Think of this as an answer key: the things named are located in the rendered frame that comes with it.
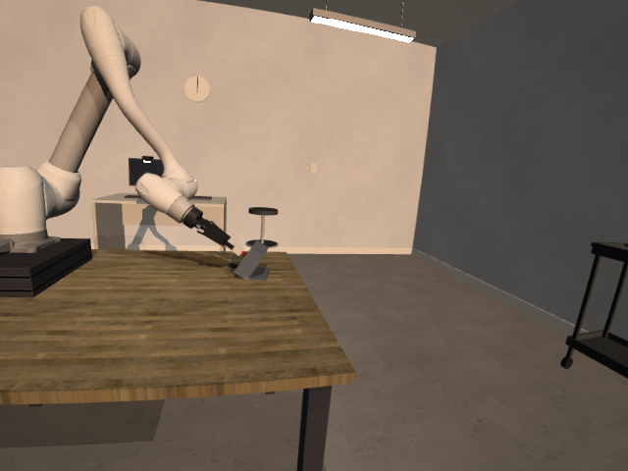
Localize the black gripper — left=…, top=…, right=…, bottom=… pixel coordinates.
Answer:
left=183, top=207, right=244, bottom=255

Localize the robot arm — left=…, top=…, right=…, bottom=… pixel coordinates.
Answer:
left=0, top=6, right=197, bottom=253

